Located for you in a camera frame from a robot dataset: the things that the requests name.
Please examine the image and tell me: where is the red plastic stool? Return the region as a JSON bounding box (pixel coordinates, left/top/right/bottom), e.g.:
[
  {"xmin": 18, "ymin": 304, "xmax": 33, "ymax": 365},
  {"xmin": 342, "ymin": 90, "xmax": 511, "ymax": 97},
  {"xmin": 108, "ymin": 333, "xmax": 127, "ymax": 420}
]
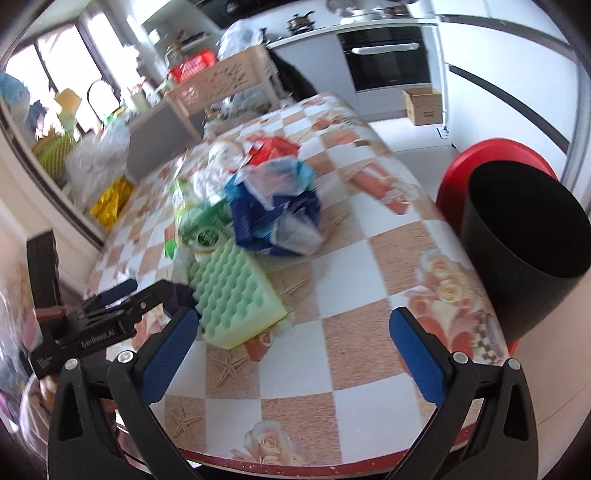
[{"xmin": 435, "ymin": 137, "xmax": 559, "ymax": 356}]

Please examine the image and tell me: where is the green white bottle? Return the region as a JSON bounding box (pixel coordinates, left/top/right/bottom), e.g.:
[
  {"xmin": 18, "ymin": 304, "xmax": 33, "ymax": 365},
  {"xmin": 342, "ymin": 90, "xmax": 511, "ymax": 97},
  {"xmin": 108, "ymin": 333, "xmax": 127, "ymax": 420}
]
[{"xmin": 168, "ymin": 178, "xmax": 204, "ymax": 217}]

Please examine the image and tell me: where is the green plastic basket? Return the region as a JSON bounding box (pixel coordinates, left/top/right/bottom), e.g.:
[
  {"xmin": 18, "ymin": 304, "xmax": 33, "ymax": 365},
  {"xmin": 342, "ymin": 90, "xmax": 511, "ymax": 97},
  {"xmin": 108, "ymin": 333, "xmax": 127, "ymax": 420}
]
[{"xmin": 32, "ymin": 129, "xmax": 77, "ymax": 183}]

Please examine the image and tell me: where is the beige perforated chair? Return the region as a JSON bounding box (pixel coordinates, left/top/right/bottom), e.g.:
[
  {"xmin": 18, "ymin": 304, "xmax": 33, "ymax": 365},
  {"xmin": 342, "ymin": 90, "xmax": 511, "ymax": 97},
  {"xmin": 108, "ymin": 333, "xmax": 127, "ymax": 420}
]
[{"xmin": 164, "ymin": 44, "xmax": 296, "ymax": 144}]

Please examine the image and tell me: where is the black jacket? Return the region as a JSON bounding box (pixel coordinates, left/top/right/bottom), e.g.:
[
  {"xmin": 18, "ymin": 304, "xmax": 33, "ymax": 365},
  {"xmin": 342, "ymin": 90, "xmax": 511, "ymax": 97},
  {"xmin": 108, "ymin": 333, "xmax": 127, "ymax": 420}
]
[{"xmin": 268, "ymin": 46, "xmax": 319, "ymax": 100}]

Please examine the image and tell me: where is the white plastic bag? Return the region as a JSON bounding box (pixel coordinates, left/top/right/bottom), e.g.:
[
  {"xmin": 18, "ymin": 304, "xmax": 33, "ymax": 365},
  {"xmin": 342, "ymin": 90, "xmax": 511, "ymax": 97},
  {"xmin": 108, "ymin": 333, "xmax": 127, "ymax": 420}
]
[{"xmin": 217, "ymin": 21, "xmax": 269, "ymax": 61}]

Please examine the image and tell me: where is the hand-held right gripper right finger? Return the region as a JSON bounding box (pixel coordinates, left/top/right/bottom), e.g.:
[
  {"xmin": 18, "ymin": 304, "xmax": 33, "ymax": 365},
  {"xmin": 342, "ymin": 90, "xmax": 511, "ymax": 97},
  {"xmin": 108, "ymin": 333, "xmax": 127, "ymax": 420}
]
[{"xmin": 389, "ymin": 307, "xmax": 539, "ymax": 480}]

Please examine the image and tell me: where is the white printed paper cup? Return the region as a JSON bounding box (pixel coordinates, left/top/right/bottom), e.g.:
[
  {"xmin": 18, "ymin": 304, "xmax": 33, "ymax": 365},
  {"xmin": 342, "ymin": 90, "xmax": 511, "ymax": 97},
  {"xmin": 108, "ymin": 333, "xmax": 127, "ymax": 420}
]
[{"xmin": 208, "ymin": 140, "xmax": 245, "ymax": 169}]

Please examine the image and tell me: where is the curved kitchen faucet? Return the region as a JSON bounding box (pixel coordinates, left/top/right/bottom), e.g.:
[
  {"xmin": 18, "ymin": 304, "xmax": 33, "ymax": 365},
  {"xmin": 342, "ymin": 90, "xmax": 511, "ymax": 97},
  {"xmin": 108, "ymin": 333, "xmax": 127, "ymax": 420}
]
[{"xmin": 87, "ymin": 79, "xmax": 123, "ymax": 121}]

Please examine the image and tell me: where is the blue plastic bag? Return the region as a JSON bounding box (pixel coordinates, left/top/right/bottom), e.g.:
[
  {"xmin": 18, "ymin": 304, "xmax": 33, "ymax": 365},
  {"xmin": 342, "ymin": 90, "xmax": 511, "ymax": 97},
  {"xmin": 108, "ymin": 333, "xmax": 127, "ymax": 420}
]
[{"xmin": 224, "ymin": 157, "xmax": 324, "ymax": 257}]

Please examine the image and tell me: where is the black trash bin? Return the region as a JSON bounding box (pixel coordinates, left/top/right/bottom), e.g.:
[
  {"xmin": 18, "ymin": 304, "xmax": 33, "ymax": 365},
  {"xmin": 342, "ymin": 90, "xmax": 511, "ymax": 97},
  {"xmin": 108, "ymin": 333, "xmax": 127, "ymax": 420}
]
[{"xmin": 459, "ymin": 161, "xmax": 591, "ymax": 343}]

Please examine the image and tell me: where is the checkered floral tablecloth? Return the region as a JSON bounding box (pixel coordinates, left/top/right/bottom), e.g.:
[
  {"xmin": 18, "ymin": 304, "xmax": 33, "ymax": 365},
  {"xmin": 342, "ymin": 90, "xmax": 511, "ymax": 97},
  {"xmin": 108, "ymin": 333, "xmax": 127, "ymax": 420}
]
[{"xmin": 85, "ymin": 92, "xmax": 511, "ymax": 476}]

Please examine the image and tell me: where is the red plastic basket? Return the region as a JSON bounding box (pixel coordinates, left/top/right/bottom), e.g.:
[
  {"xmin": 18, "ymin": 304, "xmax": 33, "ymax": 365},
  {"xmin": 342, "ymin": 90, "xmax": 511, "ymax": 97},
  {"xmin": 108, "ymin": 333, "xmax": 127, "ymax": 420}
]
[{"xmin": 167, "ymin": 52, "xmax": 219, "ymax": 84}]

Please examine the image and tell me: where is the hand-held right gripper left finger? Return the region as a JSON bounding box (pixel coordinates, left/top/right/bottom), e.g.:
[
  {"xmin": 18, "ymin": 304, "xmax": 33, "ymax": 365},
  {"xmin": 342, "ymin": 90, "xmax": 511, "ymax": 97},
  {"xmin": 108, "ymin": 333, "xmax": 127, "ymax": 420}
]
[{"xmin": 48, "ymin": 307, "xmax": 218, "ymax": 480}]

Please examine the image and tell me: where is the black built-in oven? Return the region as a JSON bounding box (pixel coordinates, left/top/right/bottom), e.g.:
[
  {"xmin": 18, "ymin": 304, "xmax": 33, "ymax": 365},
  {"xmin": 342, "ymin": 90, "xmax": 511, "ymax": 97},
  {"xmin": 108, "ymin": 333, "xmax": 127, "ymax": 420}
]
[{"xmin": 336, "ymin": 23, "xmax": 432, "ymax": 93}]

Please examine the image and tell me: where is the white refrigerator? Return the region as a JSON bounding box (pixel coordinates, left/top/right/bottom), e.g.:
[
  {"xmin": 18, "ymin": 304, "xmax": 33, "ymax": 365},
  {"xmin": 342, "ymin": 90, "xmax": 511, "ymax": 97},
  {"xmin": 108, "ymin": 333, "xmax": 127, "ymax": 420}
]
[{"xmin": 434, "ymin": 0, "xmax": 591, "ymax": 185}]

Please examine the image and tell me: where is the red wrapper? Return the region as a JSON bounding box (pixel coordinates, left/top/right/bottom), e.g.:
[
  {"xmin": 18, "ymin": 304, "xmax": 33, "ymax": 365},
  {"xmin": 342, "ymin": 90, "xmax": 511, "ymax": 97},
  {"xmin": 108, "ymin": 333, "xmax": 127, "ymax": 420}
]
[{"xmin": 242, "ymin": 135, "xmax": 301, "ymax": 167}]

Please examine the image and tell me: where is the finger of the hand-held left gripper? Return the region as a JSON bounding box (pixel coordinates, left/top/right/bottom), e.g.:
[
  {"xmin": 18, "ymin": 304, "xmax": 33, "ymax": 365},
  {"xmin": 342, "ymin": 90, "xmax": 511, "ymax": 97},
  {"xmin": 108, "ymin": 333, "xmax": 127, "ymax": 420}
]
[
  {"xmin": 84, "ymin": 278, "xmax": 139, "ymax": 310},
  {"xmin": 131, "ymin": 281, "xmax": 200, "ymax": 320}
]

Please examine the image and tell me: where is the blue white plastic wrapper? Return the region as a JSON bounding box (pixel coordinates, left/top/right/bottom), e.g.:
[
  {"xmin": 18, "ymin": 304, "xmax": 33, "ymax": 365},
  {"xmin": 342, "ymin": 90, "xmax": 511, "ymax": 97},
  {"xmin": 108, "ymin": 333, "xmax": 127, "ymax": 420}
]
[{"xmin": 172, "ymin": 247, "xmax": 200, "ymax": 289}]

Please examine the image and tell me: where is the kitchen window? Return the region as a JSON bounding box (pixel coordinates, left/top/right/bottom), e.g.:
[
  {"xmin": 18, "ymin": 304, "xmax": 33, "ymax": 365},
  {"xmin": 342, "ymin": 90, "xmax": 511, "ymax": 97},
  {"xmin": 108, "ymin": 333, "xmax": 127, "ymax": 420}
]
[{"xmin": 0, "ymin": 14, "xmax": 153, "ymax": 153}]

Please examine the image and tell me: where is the clear bag of groceries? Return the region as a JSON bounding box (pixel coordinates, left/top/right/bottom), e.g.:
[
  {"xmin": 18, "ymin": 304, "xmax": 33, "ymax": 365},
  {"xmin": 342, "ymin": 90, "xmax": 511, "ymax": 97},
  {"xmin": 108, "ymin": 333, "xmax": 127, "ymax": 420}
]
[{"xmin": 205, "ymin": 85, "xmax": 282, "ymax": 123}]

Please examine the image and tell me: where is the cardboard box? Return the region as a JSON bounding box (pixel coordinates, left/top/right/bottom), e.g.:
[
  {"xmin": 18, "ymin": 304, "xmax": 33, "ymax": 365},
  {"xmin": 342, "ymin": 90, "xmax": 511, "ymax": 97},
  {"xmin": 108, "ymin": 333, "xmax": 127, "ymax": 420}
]
[{"xmin": 402, "ymin": 87, "xmax": 445, "ymax": 126}]

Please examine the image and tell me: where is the green egg-crate foam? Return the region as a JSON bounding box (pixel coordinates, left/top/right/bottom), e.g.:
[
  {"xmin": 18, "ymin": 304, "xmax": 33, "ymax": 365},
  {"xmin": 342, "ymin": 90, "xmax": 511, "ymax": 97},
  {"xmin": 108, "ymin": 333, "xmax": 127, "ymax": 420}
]
[{"xmin": 188, "ymin": 240, "xmax": 288, "ymax": 349}]

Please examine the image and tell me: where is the clear plastic bag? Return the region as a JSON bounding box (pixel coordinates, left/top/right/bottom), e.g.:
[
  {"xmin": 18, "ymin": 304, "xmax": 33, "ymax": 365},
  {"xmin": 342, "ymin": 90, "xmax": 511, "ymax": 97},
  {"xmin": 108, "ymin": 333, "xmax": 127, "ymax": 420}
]
[{"xmin": 65, "ymin": 117, "xmax": 132, "ymax": 208}]

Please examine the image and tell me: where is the gold foil bag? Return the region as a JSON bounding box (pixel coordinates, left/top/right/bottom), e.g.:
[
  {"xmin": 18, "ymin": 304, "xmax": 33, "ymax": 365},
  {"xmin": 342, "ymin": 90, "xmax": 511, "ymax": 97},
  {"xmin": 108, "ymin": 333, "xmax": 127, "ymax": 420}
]
[{"xmin": 89, "ymin": 175, "xmax": 134, "ymax": 230}]

